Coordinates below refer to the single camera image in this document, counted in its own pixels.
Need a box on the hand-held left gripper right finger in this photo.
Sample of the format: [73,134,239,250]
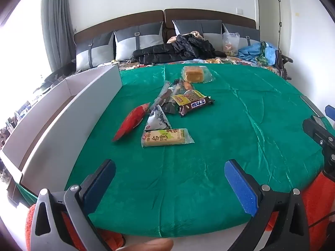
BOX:
[224,159,311,251]

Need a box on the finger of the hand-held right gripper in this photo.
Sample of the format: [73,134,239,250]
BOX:
[302,118,335,149]
[325,105,335,122]

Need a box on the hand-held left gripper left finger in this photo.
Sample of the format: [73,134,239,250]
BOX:
[30,159,116,251]

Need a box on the white cardboard box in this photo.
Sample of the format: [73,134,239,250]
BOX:
[0,64,123,198]

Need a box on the red snack packet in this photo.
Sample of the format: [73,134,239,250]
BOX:
[112,103,150,142]

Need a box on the green and cream cake packet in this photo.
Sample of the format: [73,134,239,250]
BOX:
[141,128,195,147]

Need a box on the white triangular snack packet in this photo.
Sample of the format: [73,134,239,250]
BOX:
[144,105,172,131]

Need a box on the brown chocolate bar packet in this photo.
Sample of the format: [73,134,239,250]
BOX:
[179,97,215,118]

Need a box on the black snack packet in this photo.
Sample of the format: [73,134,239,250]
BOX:
[160,100,179,114]

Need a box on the yellow dried tofu packet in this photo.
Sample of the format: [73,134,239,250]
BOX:
[171,90,206,106]

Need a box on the long clear dark-stick packet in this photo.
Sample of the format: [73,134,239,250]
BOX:
[153,81,171,108]

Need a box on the sausage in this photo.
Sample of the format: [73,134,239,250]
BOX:
[173,78,195,92]

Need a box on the person's left hand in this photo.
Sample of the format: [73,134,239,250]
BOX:
[126,239,174,251]

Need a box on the grey flat bar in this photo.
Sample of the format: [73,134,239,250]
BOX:
[301,95,325,118]

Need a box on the orange fleece clothing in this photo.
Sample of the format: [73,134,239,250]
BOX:
[26,173,335,251]

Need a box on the dark bag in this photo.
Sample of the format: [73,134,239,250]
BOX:
[275,48,294,80]

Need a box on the blue cloth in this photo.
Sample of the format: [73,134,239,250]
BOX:
[238,41,279,64]

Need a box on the floral bed sheet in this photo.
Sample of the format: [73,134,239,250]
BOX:
[119,56,284,74]

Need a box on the grey and white pillow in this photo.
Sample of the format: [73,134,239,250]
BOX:
[75,31,116,70]
[222,23,261,55]
[172,19,223,42]
[114,21,164,60]

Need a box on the clear plastic bag of food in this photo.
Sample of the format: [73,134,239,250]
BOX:
[222,32,240,56]

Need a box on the bread loaf in clear packet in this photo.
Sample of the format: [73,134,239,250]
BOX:
[182,65,215,84]

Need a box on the black puffer jacket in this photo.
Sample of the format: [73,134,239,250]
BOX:
[130,34,227,65]

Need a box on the grey curtain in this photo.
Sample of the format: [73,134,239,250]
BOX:
[42,0,76,72]

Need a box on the thin wall cable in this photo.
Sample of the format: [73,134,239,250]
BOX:
[277,0,283,50]

